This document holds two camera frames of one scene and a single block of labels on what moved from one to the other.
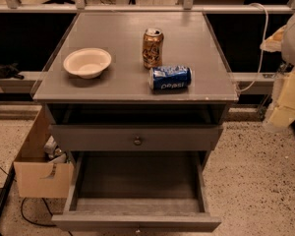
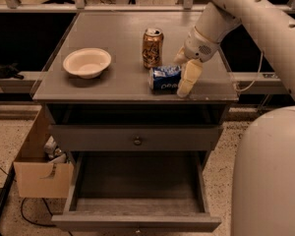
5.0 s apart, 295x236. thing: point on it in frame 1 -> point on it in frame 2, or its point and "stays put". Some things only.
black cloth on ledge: [5, 71] stays put
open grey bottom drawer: [137, 191] stays put
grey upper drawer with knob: [135, 138] stays put
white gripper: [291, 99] -> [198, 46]
